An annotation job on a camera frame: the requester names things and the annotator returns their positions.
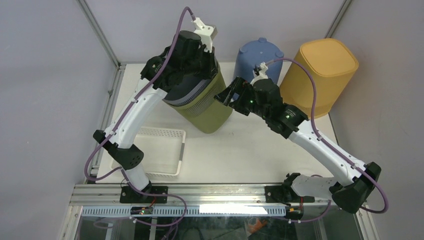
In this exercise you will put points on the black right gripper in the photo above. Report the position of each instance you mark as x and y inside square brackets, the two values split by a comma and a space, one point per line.
[240, 86]

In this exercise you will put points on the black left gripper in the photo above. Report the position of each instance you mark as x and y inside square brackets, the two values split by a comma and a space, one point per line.
[211, 68]

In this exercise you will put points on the olive green ribbed basket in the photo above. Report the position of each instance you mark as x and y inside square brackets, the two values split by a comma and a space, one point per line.
[204, 112]

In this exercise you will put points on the blue plastic bucket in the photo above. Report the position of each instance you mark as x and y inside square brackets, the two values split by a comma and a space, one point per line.
[252, 54]

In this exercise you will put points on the yellow ribbed basket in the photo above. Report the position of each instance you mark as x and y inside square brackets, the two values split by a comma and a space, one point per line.
[331, 65]

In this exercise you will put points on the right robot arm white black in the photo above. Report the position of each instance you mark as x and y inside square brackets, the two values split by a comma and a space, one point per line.
[352, 179]

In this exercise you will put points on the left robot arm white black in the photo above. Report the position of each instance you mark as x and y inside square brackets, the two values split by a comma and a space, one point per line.
[177, 76]

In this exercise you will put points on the dark grey inner basket liner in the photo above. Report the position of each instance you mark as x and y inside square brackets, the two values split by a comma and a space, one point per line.
[185, 92]

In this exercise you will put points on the white perforated plastic tray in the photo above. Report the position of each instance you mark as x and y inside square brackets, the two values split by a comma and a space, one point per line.
[163, 151]

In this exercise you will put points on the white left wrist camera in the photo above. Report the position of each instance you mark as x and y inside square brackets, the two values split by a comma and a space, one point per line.
[206, 32]

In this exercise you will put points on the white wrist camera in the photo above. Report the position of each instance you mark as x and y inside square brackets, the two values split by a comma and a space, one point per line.
[206, 32]
[260, 72]

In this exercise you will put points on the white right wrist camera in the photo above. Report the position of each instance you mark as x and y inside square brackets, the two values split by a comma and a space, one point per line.
[260, 72]

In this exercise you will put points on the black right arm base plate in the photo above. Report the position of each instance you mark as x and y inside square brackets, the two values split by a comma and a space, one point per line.
[285, 195]

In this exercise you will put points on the white slotted cable duct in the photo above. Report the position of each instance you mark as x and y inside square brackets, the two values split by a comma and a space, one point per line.
[203, 210]

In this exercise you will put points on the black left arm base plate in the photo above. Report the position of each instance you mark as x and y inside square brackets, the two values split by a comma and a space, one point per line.
[129, 196]

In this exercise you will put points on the aluminium frame rail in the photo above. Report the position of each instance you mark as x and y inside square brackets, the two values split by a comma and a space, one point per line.
[193, 194]

